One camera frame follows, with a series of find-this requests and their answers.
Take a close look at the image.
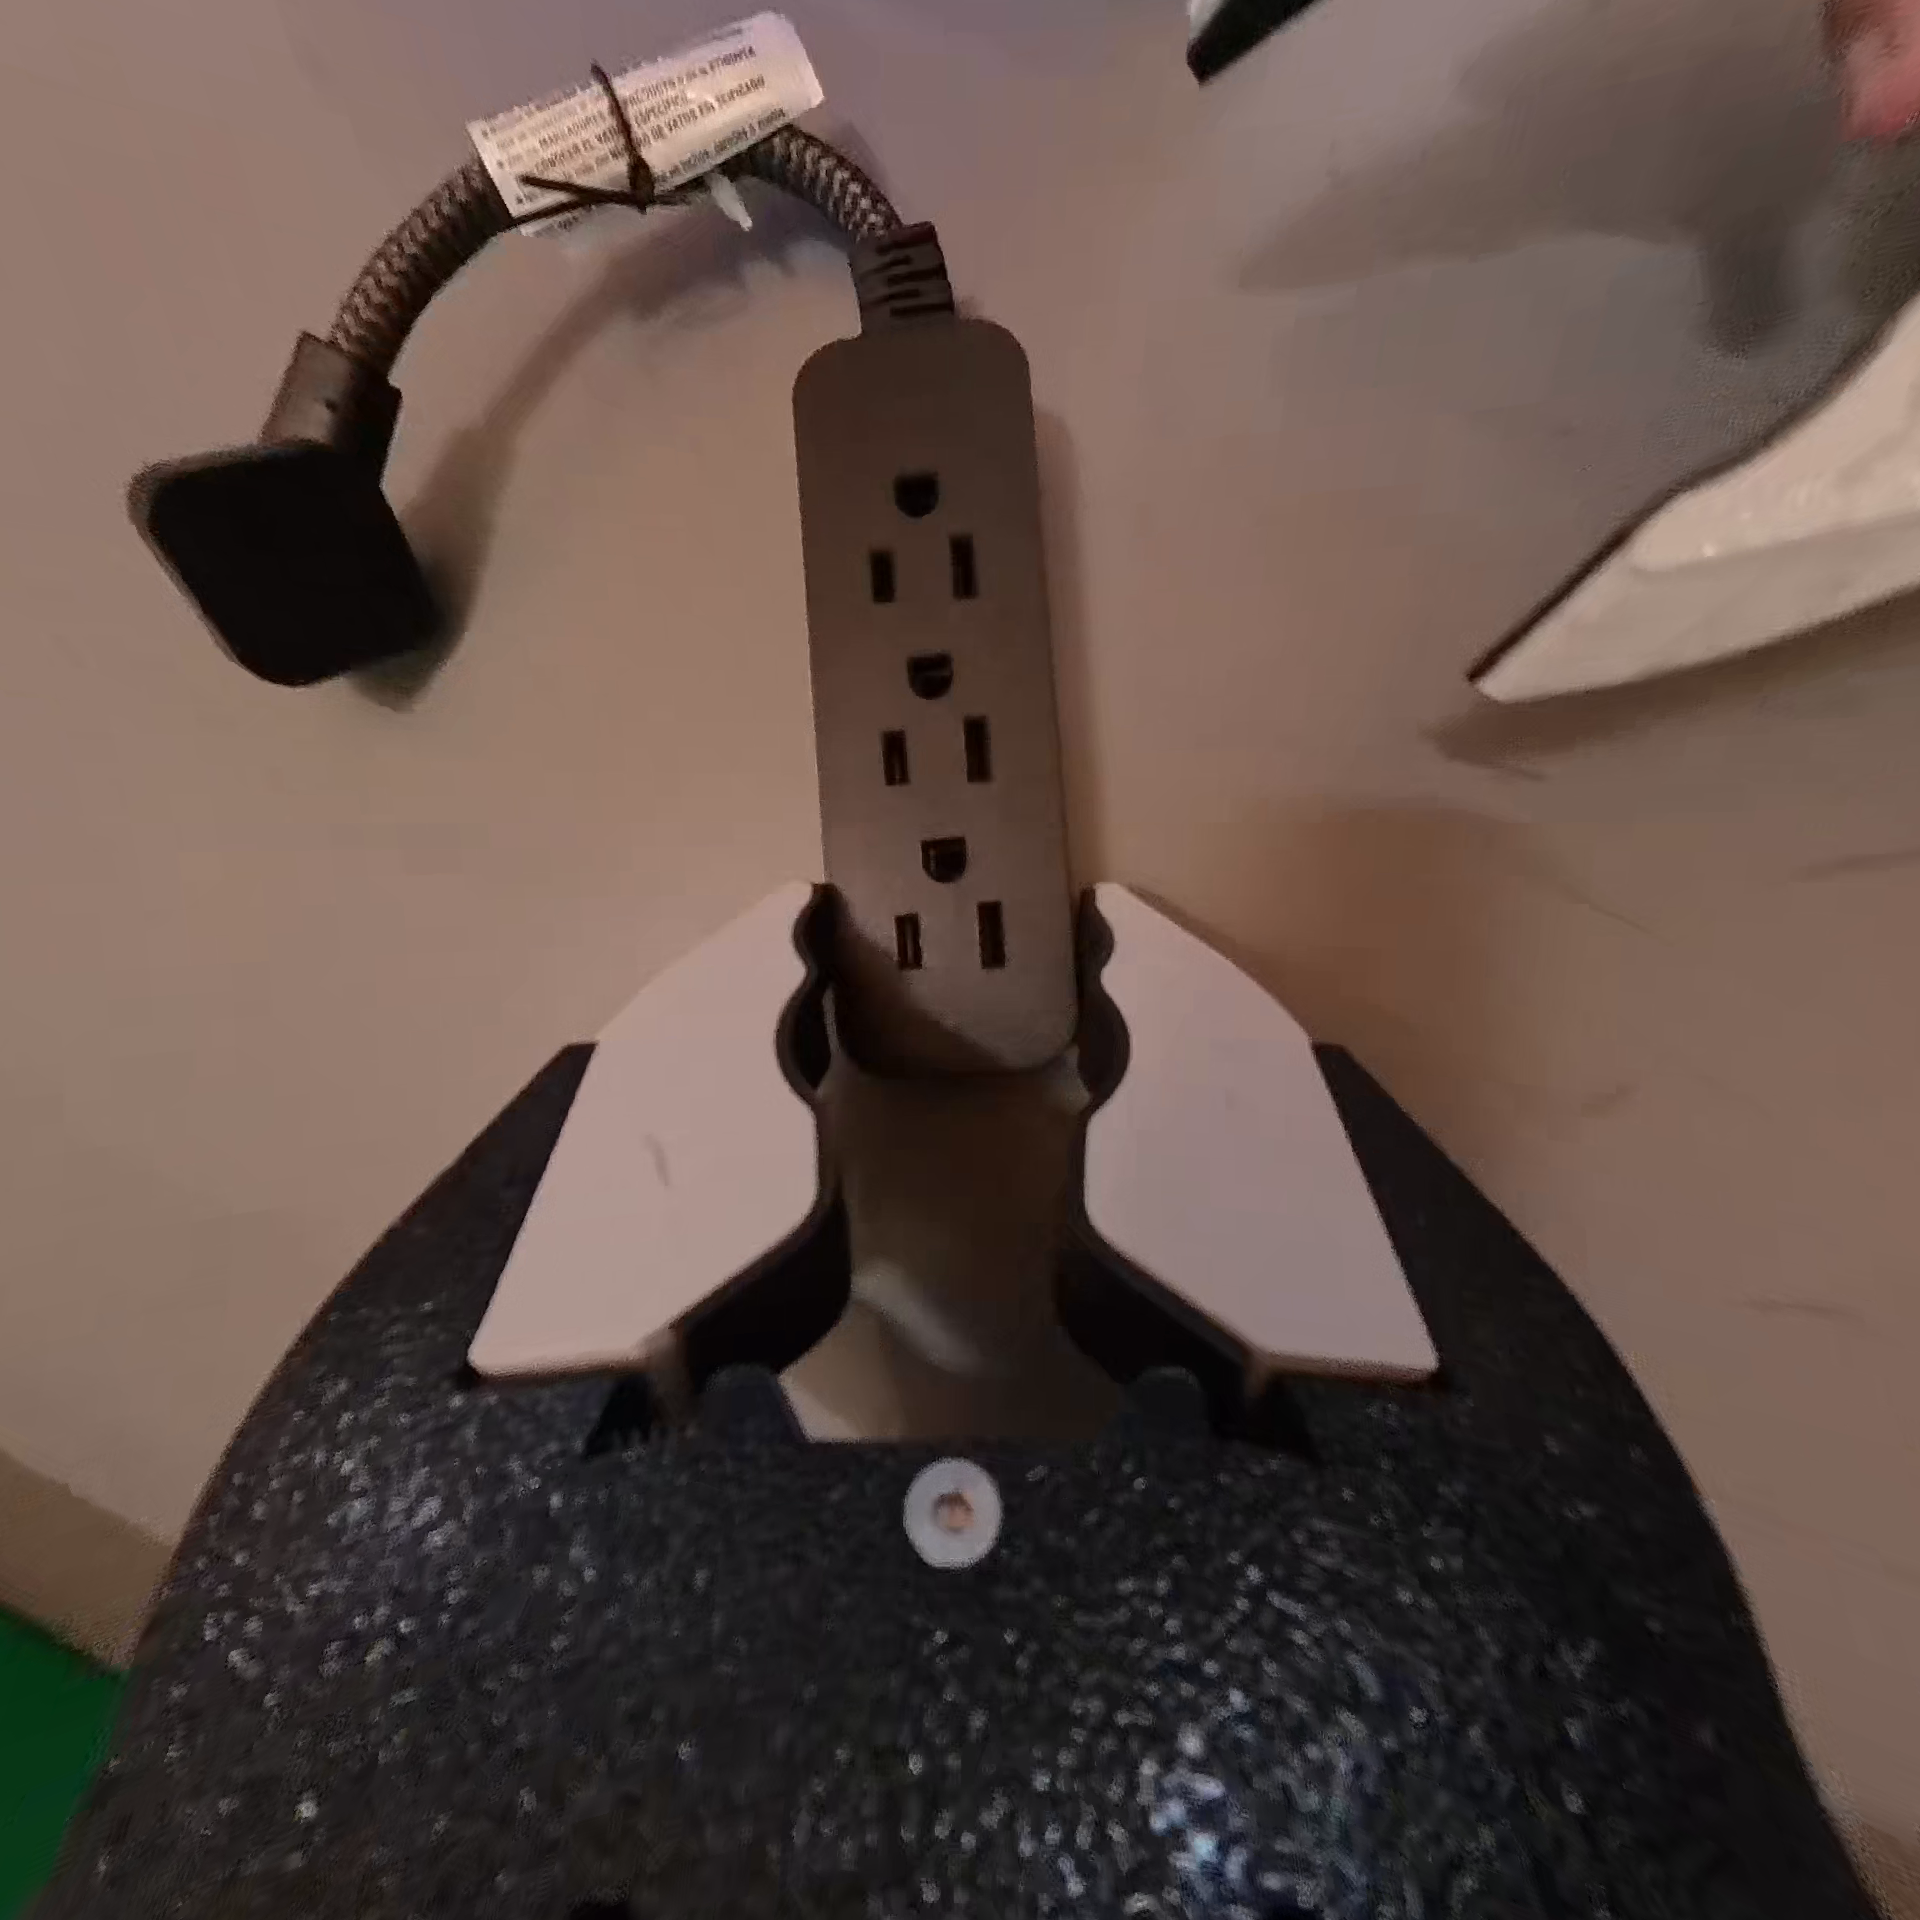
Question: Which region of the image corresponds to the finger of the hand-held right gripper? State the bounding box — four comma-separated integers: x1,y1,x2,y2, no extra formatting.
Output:
1469,307,1920,707
1184,0,1329,86

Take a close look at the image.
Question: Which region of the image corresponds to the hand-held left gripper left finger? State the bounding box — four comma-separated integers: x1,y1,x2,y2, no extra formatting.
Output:
470,883,861,1412

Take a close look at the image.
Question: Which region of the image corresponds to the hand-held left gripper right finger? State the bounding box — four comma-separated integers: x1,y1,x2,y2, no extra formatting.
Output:
1056,883,1440,1412

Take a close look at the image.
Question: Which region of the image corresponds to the braided cord with plug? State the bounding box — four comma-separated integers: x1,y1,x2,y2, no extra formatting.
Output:
129,128,962,688

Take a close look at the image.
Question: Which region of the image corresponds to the person's right hand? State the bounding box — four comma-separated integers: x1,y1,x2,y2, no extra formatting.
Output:
1834,0,1920,146

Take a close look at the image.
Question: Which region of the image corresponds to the white cord label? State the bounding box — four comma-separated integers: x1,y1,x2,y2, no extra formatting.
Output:
464,11,827,243

